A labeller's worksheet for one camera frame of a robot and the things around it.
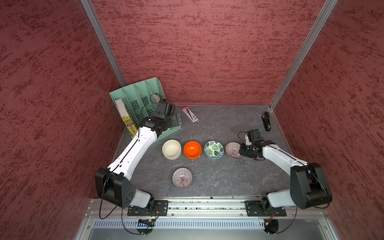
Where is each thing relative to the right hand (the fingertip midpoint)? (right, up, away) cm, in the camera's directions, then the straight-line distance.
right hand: (240, 153), depth 91 cm
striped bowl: (-4, +2, +3) cm, 6 cm away
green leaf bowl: (-16, +2, +3) cm, 17 cm away
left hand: (-41, +20, -10) cm, 47 cm away
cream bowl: (-43, +3, -1) cm, 43 cm away
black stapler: (+25, +20, +18) cm, 36 cm away
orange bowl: (-30, +2, 0) cm, 30 cm away
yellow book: (-66, +22, -11) cm, 71 cm away
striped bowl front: (-36, -12, -8) cm, 38 cm away
